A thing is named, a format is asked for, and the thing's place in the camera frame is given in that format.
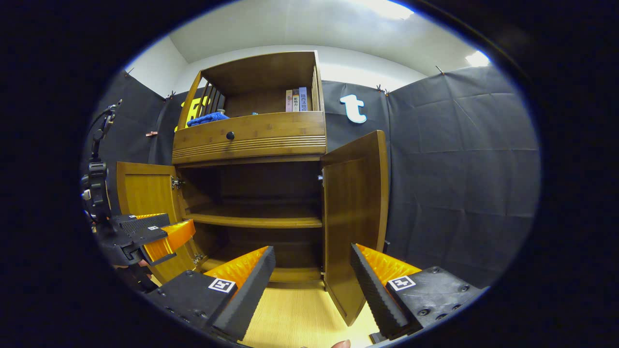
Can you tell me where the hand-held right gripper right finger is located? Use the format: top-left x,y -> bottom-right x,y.
349,243 -> 484,342

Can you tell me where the wooden shoe cabinet door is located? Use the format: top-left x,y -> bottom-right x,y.
320,130 -> 390,327
116,162 -> 204,285

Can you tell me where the blue cloth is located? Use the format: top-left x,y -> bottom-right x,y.
186,111 -> 230,127

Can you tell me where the black cable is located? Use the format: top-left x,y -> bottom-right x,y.
87,99 -> 122,162

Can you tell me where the wooden double-door shoe cabinet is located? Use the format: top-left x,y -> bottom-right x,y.
116,51 -> 390,327

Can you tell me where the black backdrop cloth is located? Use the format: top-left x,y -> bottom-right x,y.
82,65 -> 541,290

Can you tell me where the wooden inner shelf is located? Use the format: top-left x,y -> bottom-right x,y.
186,213 -> 323,229

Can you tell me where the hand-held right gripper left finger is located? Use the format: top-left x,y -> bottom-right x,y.
144,245 -> 277,342

